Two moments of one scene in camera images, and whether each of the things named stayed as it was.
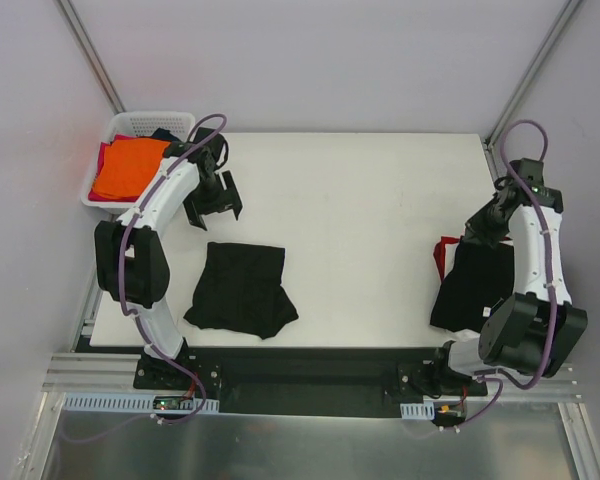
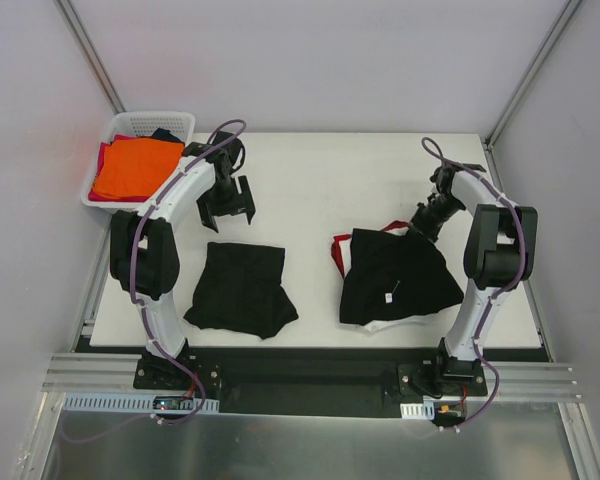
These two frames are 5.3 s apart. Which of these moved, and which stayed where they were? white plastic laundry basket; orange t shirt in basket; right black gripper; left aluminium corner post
Moved: right black gripper
Stayed: white plastic laundry basket; orange t shirt in basket; left aluminium corner post
